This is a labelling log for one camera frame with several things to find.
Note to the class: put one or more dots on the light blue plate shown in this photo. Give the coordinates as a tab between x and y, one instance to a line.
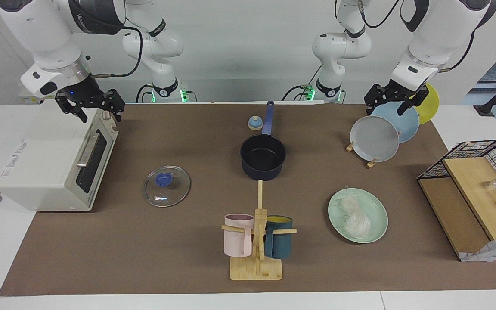
407	122

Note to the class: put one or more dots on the dark teal mug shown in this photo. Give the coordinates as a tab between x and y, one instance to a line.
280	243

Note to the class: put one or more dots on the wooden mug tree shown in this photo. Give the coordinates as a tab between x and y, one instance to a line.
256	269

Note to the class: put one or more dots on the green plate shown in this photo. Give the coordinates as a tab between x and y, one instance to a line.
377	211

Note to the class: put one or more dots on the brown wooden board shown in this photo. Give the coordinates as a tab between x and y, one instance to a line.
450	211

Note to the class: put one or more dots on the white vermicelli bundle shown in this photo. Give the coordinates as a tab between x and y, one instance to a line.
357	224

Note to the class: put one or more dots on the small blue white bell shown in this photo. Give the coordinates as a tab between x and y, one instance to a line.
255	124

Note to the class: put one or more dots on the yellow plate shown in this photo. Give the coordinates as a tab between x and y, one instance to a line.
431	107

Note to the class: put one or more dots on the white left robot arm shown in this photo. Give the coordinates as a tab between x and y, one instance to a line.
429	38

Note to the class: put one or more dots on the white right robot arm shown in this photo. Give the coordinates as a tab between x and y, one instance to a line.
45	26

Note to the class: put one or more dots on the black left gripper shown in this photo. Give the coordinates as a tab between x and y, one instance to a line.
396	92

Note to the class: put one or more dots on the brown table mat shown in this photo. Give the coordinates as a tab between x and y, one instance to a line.
166	249

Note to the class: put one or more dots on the glass lid with blue knob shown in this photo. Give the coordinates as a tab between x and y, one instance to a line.
166	186

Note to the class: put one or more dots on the white toaster oven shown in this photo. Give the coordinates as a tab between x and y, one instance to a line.
45	163

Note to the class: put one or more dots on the pink mug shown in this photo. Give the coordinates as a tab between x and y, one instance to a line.
237	241

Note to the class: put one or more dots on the white power strip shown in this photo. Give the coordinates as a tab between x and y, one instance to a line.
27	100

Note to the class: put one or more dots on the wooden plate rack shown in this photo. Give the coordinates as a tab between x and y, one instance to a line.
370	163

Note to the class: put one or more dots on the light wooden board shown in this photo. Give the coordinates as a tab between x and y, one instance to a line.
472	185

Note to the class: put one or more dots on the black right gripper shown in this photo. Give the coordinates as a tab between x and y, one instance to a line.
88	94

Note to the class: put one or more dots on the grey plate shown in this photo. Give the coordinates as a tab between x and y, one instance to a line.
375	140

